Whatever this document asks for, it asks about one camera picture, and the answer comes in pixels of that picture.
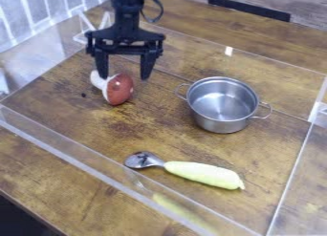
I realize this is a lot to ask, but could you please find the black strip on table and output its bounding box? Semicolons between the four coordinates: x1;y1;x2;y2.
207;0;291;22

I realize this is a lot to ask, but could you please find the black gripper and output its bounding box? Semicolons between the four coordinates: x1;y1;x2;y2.
85;26;165;80

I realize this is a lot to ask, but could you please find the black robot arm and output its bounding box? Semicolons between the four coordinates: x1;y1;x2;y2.
85;0;165;80

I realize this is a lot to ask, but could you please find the red white toy mushroom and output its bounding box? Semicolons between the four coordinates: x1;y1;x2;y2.
90;70;134;106

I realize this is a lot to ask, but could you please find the black cable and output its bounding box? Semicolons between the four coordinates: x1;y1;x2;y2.
142;0;166;24

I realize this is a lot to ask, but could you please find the spoon with yellow handle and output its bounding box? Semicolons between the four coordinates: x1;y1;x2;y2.
125;151;246;190

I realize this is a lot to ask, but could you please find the silver metal pot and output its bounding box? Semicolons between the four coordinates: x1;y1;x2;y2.
174;76;273;134

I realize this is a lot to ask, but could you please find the clear acrylic triangle bracket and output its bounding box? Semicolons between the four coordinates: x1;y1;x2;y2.
74;11;113;45

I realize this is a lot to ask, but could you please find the clear acrylic front barrier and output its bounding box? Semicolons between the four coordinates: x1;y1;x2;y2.
0;104;259;236

